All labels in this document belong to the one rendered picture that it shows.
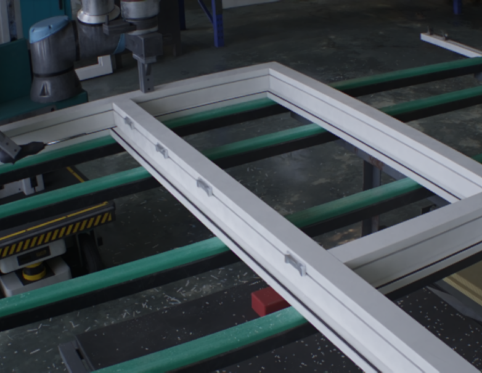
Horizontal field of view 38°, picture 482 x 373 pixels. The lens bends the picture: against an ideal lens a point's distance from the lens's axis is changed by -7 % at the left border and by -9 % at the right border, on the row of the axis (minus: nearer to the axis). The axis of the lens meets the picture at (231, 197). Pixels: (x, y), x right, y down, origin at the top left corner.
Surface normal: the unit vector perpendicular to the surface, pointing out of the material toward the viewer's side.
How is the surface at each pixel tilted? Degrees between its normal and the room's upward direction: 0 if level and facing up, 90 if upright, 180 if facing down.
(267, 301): 0
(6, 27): 90
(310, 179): 0
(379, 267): 90
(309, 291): 90
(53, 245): 90
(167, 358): 0
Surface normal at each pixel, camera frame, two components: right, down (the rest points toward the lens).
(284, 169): -0.06, -0.89
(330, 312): -0.88, 0.26
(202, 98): 0.46, 0.38
